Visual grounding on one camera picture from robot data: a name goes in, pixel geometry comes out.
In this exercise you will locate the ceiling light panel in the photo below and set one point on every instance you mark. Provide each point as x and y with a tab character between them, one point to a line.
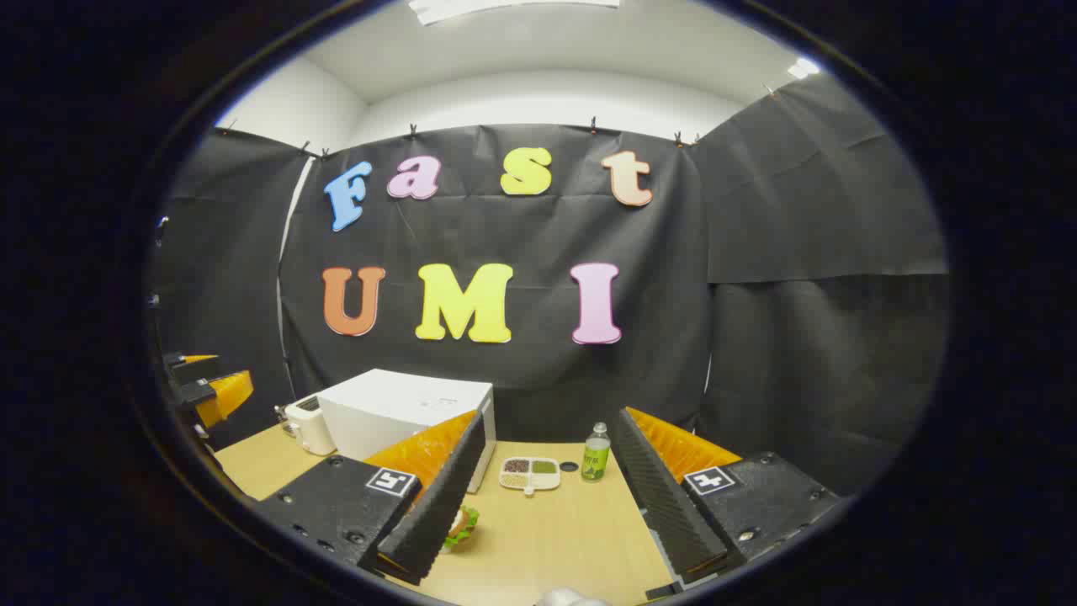
803	68
505	7

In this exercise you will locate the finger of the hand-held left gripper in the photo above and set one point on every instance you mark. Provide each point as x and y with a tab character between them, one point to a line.
223	394
189	364

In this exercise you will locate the green drink bottle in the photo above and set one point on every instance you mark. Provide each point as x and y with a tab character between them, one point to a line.
596	459

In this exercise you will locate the white microwave oven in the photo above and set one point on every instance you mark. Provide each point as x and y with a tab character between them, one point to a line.
379	408

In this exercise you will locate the white divided snack dish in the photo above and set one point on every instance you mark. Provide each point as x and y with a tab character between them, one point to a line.
530	474

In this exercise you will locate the sandwich with lettuce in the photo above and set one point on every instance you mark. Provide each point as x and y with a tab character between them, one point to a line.
461	526

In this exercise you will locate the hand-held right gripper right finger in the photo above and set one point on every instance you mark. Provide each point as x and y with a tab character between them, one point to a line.
660	497

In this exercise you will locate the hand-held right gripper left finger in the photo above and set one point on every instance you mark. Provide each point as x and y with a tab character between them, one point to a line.
442	505

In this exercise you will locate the white toaster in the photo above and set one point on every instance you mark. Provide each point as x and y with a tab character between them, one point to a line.
310	427

